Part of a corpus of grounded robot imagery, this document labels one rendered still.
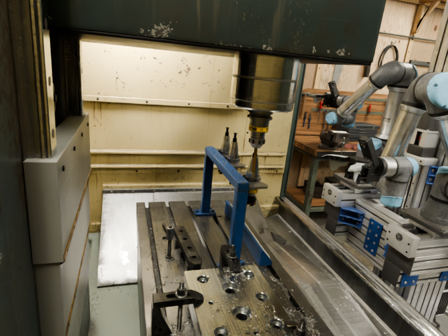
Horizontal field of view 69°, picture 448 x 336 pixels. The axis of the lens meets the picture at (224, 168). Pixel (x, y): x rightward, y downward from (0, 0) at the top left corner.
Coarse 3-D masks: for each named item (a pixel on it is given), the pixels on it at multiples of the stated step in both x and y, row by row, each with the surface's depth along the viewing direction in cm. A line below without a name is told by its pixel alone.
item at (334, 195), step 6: (324, 186) 185; (330, 186) 181; (324, 192) 185; (330, 192) 180; (336, 192) 175; (342, 192) 174; (324, 198) 185; (330, 198) 180; (336, 198) 175; (342, 198) 176; (348, 198) 177; (354, 198) 178; (360, 198) 179; (366, 198) 181; (372, 198) 182; (336, 204) 176; (342, 204) 177; (348, 204) 178; (354, 204) 179
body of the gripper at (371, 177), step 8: (352, 160) 114; (360, 160) 112; (368, 160) 113; (384, 160) 115; (376, 168) 118; (384, 168) 114; (352, 176) 114; (360, 176) 113; (368, 176) 113; (376, 176) 116
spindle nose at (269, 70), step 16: (240, 64) 73; (256, 64) 71; (272, 64) 70; (288, 64) 71; (240, 80) 74; (256, 80) 72; (272, 80) 71; (288, 80) 73; (240, 96) 74; (256, 96) 72; (272, 96) 72; (288, 96) 74
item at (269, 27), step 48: (48, 0) 52; (96, 0) 53; (144, 0) 55; (192, 0) 57; (240, 0) 60; (288, 0) 62; (336, 0) 65; (384, 0) 68; (192, 48) 69; (240, 48) 63; (288, 48) 65; (336, 48) 68
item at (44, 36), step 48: (0, 0) 40; (0, 48) 40; (48, 48) 48; (0, 96) 40; (48, 96) 48; (0, 144) 40; (48, 144) 49; (0, 192) 40; (0, 240) 40; (0, 288) 42
